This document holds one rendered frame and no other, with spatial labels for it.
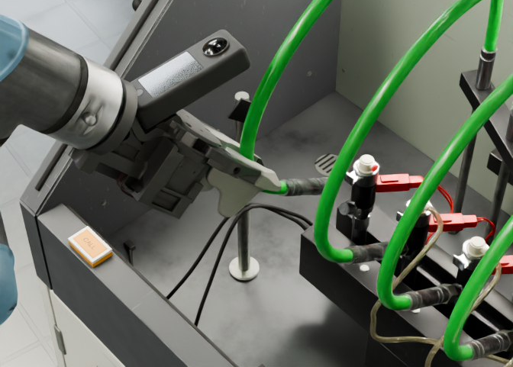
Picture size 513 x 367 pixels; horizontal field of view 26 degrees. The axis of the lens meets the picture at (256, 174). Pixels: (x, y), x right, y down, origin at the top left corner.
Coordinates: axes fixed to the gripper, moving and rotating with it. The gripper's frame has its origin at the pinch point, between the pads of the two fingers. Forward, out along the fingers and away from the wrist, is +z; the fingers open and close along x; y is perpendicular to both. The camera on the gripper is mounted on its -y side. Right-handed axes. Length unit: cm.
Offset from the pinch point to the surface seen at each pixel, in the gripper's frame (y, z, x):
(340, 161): -5.7, -0.9, 8.6
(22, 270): 73, 63, -121
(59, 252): 27.6, 4.9, -29.0
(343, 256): 3.2, 10.0, 5.7
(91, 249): 23.5, 4.6, -23.4
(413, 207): -6.4, 2.7, 15.9
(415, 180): -5.9, 22.7, -3.8
